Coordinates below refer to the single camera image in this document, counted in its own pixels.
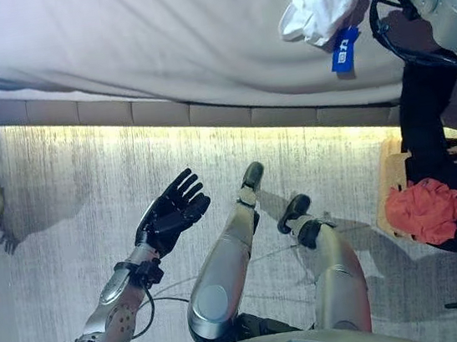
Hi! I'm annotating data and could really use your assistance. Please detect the orange garment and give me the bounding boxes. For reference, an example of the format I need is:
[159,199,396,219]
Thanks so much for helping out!
[381,173,457,253]

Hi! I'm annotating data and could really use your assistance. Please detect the silver robot right leg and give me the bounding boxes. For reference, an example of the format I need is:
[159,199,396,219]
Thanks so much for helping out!
[272,186,376,342]

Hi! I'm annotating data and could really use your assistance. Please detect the blue hang tag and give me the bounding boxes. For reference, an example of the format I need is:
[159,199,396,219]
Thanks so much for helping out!
[326,23,366,81]

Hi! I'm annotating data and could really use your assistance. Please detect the black garment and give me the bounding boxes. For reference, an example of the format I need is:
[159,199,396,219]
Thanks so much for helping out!
[389,56,457,259]

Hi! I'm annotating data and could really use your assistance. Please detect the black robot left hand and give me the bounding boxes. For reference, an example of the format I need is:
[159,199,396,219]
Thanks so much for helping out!
[125,165,218,263]

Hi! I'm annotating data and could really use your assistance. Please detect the grey streaked rug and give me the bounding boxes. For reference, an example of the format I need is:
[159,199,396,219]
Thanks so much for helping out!
[0,64,457,342]

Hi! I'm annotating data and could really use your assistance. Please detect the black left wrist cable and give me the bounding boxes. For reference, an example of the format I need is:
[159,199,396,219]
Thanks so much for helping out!
[122,264,196,341]

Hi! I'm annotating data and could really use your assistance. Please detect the brown wicker basket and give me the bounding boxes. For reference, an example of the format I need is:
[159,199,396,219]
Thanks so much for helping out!
[366,126,457,253]

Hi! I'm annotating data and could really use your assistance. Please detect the white garment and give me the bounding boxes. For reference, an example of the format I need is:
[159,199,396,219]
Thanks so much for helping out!
[275,0,377,52]

